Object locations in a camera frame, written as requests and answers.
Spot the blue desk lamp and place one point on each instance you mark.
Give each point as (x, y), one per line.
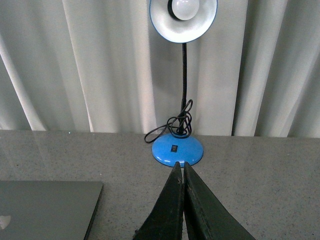
(180, 22)

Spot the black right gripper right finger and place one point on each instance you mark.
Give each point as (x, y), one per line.
(206, 218)

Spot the grey laptop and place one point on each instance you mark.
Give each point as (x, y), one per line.
(48, 210)

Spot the white curtain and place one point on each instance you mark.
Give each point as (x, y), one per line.
(100, 66)

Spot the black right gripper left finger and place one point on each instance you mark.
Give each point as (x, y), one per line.
(165, 221)

